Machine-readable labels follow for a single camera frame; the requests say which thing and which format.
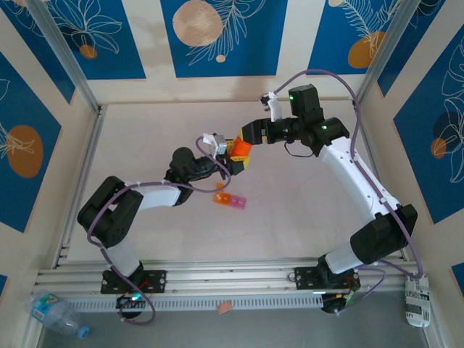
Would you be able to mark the orange pill bottle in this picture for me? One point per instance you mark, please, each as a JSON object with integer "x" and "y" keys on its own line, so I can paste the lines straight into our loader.
{"x": 241, "y": 146}

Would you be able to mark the orange pill box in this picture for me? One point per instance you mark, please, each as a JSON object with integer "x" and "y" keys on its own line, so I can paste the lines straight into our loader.
{"x": 222, "y": 198}

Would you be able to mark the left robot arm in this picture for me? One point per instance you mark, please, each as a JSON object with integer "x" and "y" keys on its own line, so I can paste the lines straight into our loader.
{"x": 159, "y": 195}

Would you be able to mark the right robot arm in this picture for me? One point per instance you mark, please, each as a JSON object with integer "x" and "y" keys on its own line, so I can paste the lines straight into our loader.
{"x": 348, "y": 170}

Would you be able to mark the small orange tape piece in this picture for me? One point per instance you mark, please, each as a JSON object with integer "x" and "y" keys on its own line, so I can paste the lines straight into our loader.
{"x": 224, "y": 308}

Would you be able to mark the black controller board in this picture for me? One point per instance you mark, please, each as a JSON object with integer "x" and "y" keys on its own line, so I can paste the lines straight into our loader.
{"x": 132, "y": 302}
{"x": 337, "y": 302}

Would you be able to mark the clear plastic water bottle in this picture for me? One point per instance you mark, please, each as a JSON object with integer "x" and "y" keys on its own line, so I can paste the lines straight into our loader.
{"x": 50, "y": 311}

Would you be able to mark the white printed package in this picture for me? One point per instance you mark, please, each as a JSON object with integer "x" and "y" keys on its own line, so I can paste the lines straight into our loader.
{"x": 417, "y": 304}

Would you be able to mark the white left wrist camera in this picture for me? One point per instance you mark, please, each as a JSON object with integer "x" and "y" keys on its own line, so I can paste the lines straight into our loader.
{"x": 217, "y": 143}

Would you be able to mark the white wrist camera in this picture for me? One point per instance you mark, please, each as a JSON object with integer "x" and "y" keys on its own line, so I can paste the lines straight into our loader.
{"x": 273, "y": 108}
{"x": 217, "y": 143}

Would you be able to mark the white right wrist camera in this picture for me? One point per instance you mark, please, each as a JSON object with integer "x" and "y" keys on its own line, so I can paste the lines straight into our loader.
{"x": 273, "y": 108}

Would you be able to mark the aluminium side rail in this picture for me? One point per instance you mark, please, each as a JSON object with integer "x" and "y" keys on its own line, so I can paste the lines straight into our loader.
{"x": 90, "y": 152}
{"x": 363, "y": 127}

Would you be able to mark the blue floral wall panel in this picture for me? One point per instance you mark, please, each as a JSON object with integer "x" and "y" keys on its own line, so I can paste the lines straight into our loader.
{"x": 108, "y": 54}
{"x": 459, "y": 277}
{"x": 21, "y": 108}
{"x": 417, "y": 145}
{"x": 326, "y": 54}
{"x": 47, "y": 54}
{"x": 3, "y": 286}
{"x": 417, "y": 47}
{"x": 253, "y": 54}

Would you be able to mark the aluminium corner post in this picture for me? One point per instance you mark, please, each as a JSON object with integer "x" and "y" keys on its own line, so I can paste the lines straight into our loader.
{"x": 61, "y": 50}
{"x": 388, "y": 47}

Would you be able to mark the aluminium rail frame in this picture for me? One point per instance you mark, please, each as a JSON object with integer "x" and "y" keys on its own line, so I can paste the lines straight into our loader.
{"x": 232, "y": 275}

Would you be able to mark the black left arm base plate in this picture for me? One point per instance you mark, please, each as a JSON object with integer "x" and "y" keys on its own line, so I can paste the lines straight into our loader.
{"x": 159, "y": 281}

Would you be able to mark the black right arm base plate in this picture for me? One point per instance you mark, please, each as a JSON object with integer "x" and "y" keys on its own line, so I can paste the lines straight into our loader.
{"x": 304, "y": 277}

